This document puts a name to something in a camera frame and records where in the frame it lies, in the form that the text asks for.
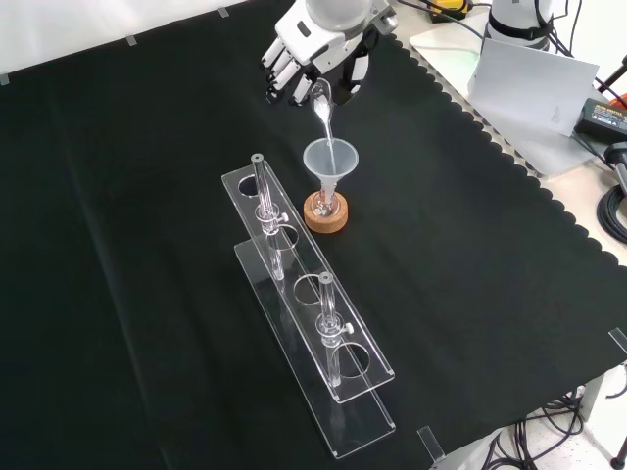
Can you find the small round-bottom glass flask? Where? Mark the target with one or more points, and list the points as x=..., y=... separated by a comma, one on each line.
x=327, y=204

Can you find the black power adapter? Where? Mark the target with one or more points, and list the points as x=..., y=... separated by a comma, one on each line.
x=603, y=116

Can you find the translucent plastic funnel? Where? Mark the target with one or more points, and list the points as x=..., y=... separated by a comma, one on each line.
x=343, y=161

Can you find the clear acrylic funnel stand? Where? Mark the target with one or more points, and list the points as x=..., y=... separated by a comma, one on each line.
x=313, y=303

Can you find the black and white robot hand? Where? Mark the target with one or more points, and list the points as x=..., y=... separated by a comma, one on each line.
x=321, y=46

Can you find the yellow stop button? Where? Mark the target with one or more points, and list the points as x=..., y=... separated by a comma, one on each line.
x=446, y=9

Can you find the black bench cloth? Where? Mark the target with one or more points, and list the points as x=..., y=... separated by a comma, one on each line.
x=147, y=269

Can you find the pale grey board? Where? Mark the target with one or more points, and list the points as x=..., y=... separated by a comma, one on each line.
x=529, y=88

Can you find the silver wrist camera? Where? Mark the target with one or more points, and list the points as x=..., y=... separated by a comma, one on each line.
x=387, y=22

